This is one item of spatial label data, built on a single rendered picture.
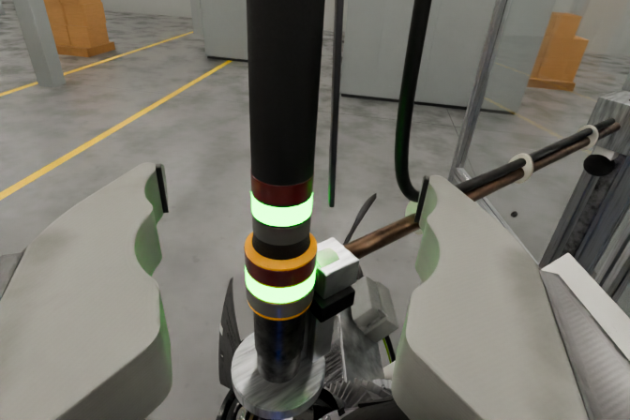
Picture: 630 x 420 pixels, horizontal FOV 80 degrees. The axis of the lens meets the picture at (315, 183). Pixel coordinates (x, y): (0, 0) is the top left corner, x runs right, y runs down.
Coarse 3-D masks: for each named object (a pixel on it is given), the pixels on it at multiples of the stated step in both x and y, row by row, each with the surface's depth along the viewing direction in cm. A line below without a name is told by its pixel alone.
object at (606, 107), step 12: (612, 96) 57; (624, 96) 57; (600, 108) 56; (612, 108) 55; (624, 108) 54; (600, 120) 57; (624, 120) 54; (624, 132) 55; (600, 144) 57; (612, 144) 56; (624, 144) 55
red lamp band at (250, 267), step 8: (248, 264) 22; (312, 264) 22; (248, 272) 22; (256, 272) 21; (264, 272) 21; (272, 272) 21; (280, 272) 21; (288, 272) 21; (296, 272) 21; (304, 272) 22; (312, 272) 22; (264, 280) 21; (272, 280) 21; (280, 280) 21; (288, 280) 21; (296, 280) 21
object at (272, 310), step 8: (312, 288) 23; (248, 296) 23; (312, 296) 24; (256, 304) 23; (264, 304) 22; (272, 304) 22; (288, 304) 22; (296, 304) 22; (304, 304) 23; (264, 312) 23; (272, 312) 22; (280, 312) 22; (288, 312) 23; (296, 312) 23
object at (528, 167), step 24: (408, 48) 22; (408, 72) 22; (408, 96) 23; (408, 120) 24; (408, 144) 25; (552, 144) 43; (408, 168) 27; (504, 168) 37; (528, 168) 39; (408, 192) 28
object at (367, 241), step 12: (600, 132) 51; (612, 132) 54; (576, 144) 47; (588, 144) 49; (552, 156) 43; (564, 156) 45; (540, 168) 42; (504, 180) 38; (516, 180) 39; (468, 192) 35; (480, 192) 35; (492, 192) 37; (408, 216) 31; (384, 228) 29; (396, 228) 29; (408, 228) 30; (420, 228) 31; (360, 240) 28; (372, 240) 28; (384, 240) 29; (396, 240) 30; (360, 252) 27
